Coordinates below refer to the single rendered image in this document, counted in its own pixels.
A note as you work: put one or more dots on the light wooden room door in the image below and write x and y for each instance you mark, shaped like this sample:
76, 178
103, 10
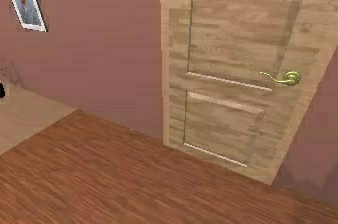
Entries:
217, 126

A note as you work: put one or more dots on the white framed wall picture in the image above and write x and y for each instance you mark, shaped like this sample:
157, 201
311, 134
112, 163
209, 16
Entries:
28, 13

